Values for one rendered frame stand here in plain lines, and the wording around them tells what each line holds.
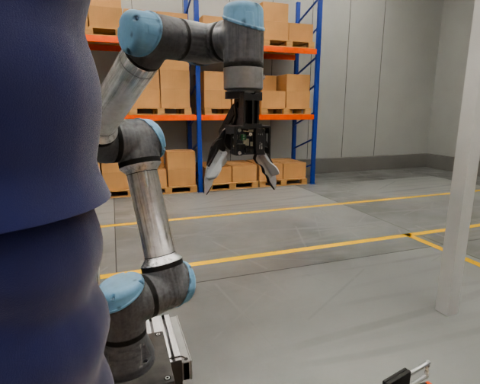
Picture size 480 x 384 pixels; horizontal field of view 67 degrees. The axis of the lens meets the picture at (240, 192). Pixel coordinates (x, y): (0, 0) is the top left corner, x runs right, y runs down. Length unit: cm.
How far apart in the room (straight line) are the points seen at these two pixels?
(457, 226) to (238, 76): 287
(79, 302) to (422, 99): 1222
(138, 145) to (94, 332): 67
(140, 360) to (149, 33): 75
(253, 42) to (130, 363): 78
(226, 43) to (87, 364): 54
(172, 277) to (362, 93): 1026
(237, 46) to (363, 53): 1043
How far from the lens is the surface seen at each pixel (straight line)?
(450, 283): 354
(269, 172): 76
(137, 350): 102
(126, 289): 95
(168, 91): 757
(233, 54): 69
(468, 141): 327
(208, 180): 72
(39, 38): 32
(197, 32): 74
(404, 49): 1196
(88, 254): 37
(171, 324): 137
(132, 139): 100
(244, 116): 67
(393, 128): 1177
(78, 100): 33
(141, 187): 101
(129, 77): 76
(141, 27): 68
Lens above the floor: 168
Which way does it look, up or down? 13 degrees down
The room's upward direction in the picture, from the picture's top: straight up
